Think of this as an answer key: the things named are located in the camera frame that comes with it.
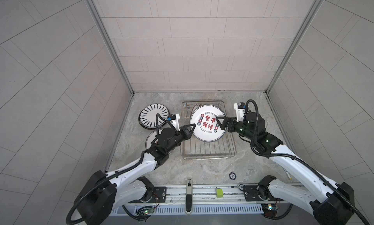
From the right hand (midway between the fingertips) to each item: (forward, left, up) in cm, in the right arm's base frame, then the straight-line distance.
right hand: (220, 119), depth 73 cm
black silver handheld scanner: (-33, +18, -17) cm, 41 cm away
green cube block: (-29, +3, -21) cm, 36 cm away
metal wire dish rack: (-6, +15, -21) cm, 26 cm away
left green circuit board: (-34, +37, -19) cm, 54 cm away
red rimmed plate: (-3, +7, -4) cm, 8 cm away
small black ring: (-21, -5, -23) cm, 32 cm away
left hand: (-1, +11, -3) cm, 12 cm away
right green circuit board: (-37, -20, -25) cm, 48 cm away
